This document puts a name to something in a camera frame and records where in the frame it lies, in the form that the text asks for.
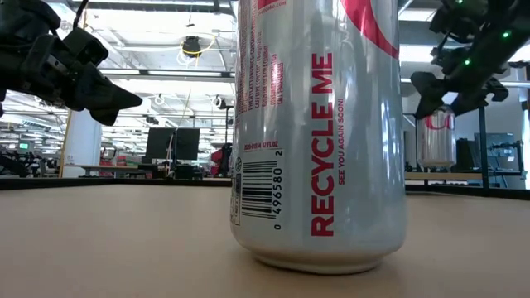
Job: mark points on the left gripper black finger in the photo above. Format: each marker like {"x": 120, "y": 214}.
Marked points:
{"x": 103, "y": 93}
{"x": 107, "y": 118}

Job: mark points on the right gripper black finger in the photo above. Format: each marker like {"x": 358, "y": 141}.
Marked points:
{"x": 426, "y": 89}
{"x": 476, "y": 97}

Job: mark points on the silver diet cola can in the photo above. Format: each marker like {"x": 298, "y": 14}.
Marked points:
{"x": 437, "y": 145}
{"x": 319, "y": 145}

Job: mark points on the black background robot arm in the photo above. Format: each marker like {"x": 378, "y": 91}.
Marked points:
{"x": 16, "y": 163}

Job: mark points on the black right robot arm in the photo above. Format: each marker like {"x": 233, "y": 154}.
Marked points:
{"x": 497, "y": 20}

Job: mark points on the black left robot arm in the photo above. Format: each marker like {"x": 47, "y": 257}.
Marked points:
{"x": 25, "y": 20}

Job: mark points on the light wooden shelf board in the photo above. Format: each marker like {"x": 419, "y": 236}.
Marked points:
{"x": 447, "y": 176}

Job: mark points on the white building pillar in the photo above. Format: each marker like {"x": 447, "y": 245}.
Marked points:
{"x": 83, "y": 145}

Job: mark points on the yellow slanted pole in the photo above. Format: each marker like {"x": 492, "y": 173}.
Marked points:
{"x": 63, "y": 157}

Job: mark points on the black computer monitor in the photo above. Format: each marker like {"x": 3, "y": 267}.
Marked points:
{"x": 174, "y": 142}

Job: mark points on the small green lit screen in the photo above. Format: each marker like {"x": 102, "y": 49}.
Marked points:
{"x": 23, "y": 145}

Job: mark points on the red office chair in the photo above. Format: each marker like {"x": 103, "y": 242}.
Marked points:
{"x": 219, "y": 157}

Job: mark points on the tan work surface board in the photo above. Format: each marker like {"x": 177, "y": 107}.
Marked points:
{"x": 124, "y": 248}

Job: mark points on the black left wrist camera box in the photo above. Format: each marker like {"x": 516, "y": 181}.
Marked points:
{"x": 85, "y": 45}

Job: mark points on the black aluminium table frame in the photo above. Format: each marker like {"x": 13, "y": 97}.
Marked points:
{"x": 41, "y": 183}

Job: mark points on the black ceiling camera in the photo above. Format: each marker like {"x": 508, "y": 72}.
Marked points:
{"x": 192, "y": 46}
{"x": 221, "y": 102}

